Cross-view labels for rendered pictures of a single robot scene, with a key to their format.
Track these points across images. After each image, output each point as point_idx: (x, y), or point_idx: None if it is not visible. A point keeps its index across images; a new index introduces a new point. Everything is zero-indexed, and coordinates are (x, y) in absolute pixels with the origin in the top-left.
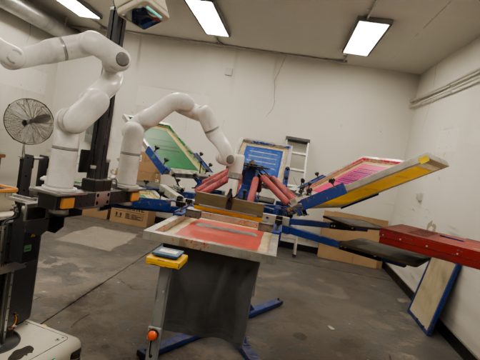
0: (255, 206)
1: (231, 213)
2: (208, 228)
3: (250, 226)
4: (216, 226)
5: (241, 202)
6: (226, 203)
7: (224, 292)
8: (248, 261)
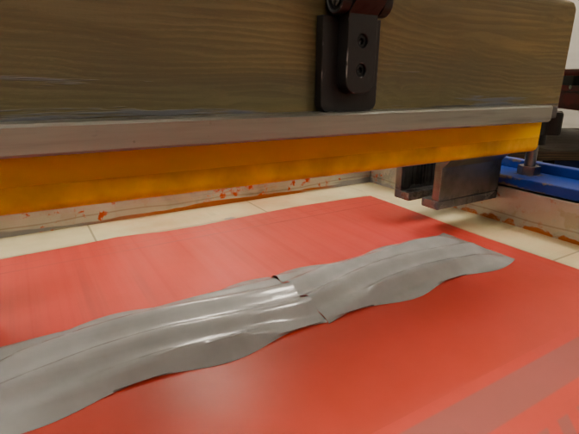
0: (531, 31)
1: (358, 142)
2: (178, 399)
3: (278, 190)
4: (221, 315)
5: (446, 3)
6: (330, 41)
7: None
8: None
